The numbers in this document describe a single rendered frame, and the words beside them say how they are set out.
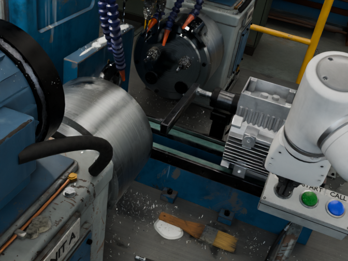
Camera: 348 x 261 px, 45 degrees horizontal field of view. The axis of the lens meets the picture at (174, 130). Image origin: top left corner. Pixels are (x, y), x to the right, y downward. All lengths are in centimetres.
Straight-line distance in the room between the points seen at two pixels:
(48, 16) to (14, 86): 58
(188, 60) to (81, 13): 33
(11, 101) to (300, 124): 37
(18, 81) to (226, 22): 100
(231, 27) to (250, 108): 51
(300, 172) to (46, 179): 40
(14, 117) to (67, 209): 17
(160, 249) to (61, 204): 47
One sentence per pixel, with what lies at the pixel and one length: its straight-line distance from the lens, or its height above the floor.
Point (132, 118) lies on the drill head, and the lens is 83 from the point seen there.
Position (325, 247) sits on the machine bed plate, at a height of 80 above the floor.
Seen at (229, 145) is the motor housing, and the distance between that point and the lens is 99.
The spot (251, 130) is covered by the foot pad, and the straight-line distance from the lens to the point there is 98.
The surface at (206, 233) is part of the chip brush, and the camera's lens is 107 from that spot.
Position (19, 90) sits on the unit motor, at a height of 132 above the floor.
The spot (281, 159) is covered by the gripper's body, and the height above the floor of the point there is 118.
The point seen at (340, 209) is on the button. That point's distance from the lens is 86.
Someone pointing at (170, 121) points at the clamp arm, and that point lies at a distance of 102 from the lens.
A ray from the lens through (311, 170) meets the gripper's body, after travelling 72.
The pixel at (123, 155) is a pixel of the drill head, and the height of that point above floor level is 110.
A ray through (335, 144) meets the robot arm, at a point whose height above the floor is 130.
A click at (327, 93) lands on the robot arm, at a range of 54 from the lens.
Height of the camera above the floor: 157
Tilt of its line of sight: 33 degrees down
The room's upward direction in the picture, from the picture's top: 11 degrees clockwise
